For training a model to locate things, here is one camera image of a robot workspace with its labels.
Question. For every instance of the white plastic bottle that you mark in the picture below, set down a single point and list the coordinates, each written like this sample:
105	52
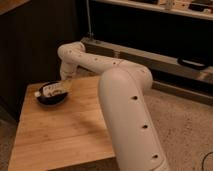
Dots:
50	90

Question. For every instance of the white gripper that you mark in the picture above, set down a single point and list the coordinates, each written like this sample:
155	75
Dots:
66	84

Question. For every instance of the dark wooden cabinet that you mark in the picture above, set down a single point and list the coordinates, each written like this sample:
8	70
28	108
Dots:
29	38

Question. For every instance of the black case handle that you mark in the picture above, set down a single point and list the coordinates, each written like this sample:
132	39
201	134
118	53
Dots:
193	65

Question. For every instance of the long beige case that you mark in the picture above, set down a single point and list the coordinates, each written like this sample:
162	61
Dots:
153	61

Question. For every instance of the wooden table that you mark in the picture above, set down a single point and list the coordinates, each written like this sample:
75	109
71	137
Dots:
71	132

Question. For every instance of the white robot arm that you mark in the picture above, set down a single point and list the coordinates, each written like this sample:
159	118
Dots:
121	89

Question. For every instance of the black ceramic bowl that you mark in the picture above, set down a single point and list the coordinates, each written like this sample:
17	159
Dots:
51	100

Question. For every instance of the wooden shelf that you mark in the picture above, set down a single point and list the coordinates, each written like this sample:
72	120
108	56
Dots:
176	7

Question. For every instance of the metal pole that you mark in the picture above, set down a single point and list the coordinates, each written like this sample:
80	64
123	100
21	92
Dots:
90	33

